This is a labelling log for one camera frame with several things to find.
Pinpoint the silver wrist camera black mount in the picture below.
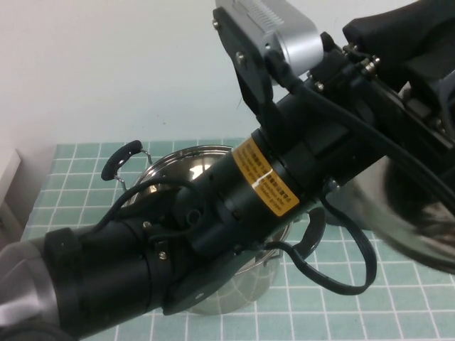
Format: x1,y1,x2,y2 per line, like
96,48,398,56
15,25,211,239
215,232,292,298
212,0,321,119

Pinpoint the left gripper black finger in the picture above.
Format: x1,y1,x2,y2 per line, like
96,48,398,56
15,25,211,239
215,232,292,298
407,63,455,121
343,0,455,77

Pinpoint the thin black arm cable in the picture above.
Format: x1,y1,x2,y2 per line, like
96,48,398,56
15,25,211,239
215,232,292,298
95,180,214,236

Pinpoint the flat black ribbon cable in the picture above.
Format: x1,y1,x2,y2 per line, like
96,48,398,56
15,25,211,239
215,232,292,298
262,197,378,297

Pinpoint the stainless steel pot lid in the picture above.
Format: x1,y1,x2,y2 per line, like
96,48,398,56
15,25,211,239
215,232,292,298
355,81,455,275

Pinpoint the stainless steel cooking pot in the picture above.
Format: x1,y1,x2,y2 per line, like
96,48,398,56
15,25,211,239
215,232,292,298
101,140,326,315

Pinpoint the green checkered tablecloth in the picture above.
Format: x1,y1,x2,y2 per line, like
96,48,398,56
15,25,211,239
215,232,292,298
0,140,455,341

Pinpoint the thick black camera cable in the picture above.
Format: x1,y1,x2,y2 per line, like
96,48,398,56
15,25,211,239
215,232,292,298
266,49,455,204

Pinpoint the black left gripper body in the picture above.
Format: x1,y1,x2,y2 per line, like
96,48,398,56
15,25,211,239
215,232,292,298
232,33,455,218

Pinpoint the white box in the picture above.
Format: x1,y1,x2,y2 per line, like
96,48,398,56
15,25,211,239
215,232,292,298
0,148,28,246

